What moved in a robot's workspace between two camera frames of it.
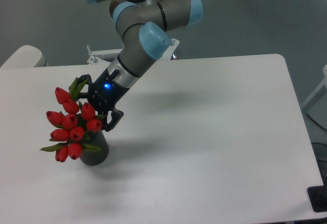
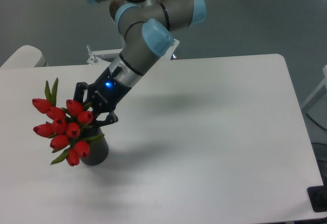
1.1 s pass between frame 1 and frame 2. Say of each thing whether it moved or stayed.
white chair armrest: stayed
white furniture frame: stayed
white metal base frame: stayed
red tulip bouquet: moved
